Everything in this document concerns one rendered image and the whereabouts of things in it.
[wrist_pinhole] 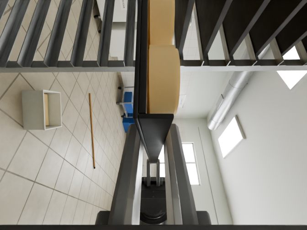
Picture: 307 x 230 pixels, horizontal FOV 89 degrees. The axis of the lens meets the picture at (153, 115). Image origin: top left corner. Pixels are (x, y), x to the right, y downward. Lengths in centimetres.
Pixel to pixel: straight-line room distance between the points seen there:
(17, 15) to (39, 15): 9
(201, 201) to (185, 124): 255
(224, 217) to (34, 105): 491
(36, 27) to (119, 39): 243
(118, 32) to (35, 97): 206
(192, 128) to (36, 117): 516
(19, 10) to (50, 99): 83
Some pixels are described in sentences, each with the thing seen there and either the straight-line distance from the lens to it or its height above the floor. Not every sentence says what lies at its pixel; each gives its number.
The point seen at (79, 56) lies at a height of 69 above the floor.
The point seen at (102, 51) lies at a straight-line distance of 65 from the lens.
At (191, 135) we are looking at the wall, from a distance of 578.
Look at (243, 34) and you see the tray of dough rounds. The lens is 58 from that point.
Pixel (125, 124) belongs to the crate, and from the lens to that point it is 504.
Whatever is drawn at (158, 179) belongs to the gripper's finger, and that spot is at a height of 97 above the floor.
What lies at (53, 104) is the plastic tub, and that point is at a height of 10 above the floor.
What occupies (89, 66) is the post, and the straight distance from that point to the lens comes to 62.
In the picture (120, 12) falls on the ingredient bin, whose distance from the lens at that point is 298.
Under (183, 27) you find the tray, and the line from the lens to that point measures 50.
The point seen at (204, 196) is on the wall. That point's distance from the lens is 519.
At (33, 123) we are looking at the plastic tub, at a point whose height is 7.
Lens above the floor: 95
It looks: level
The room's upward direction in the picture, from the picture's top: 90 degrees clockwise
